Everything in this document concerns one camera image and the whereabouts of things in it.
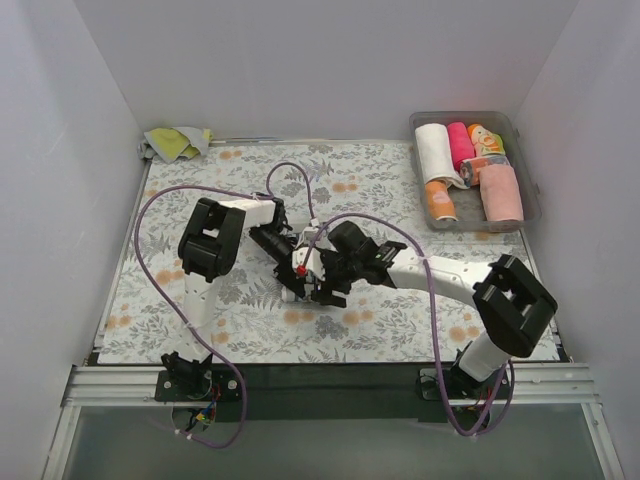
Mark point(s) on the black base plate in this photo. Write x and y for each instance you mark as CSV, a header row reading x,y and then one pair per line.
x,y
325,395

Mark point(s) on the clear plastic bin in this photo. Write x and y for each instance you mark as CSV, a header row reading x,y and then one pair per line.
x,y
467,202

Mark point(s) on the orange cartoon rolled towel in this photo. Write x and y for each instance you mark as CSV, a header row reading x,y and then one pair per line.
x,y
485,142

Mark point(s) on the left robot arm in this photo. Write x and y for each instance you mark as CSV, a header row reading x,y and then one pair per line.
x,y
208,250

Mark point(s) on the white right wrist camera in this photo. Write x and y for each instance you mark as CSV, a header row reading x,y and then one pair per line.
x,y
308,261

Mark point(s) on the blue patterned towel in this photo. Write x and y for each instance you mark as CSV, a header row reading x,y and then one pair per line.
x,y
289,296

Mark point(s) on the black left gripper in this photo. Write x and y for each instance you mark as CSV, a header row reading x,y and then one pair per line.
x,y
286,265

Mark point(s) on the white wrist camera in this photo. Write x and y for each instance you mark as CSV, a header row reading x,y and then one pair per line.
x,y
308,233
308,261

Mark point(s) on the yellow and grey cloths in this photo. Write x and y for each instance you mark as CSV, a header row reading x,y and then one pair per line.
x,y
171,144

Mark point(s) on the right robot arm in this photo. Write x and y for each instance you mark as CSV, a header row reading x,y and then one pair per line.
x,y
514,307

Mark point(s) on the small patterned rolled towel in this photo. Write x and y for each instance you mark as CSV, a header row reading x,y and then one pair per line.
x,y
469,169

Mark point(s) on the hot pink rolled towel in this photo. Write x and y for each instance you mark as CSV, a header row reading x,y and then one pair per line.
x,y
461,146

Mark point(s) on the aluminium frame rail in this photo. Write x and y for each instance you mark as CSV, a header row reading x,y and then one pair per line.
x,y
533,383

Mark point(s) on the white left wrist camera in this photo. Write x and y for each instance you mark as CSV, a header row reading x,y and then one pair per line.
x,y
308,233

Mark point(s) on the light pink rolled towel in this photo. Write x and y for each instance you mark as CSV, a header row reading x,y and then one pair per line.
x,y
500,193

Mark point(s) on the white rolled towel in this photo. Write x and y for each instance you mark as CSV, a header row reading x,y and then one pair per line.
x,y
434,154

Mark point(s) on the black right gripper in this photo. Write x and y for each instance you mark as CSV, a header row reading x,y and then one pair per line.
x,y
329,277

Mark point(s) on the floral table mat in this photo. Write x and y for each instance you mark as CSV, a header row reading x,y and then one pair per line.
x,y
251,324

